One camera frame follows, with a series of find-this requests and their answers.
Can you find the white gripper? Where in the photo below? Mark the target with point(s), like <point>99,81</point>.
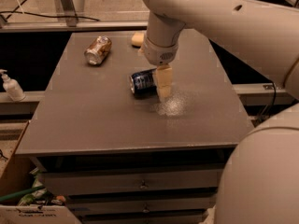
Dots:
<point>158,52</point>

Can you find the blue pepsi can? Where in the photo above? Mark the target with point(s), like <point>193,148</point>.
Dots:
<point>142,81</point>

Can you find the yellow sponge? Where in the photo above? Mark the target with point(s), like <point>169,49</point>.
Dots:
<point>137,39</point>

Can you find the cardboard box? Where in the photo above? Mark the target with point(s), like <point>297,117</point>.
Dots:
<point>14,177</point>

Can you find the metal frame rail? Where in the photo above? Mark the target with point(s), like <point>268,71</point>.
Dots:
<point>74,25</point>

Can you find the green stick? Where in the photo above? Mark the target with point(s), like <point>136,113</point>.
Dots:
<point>20,193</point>

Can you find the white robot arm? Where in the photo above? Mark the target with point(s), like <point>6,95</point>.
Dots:
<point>260,181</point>

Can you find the white pump bottle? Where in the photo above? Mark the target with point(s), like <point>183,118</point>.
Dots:
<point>12,87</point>

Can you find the grey drawer cabinet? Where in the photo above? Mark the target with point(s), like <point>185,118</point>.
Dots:
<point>119,158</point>

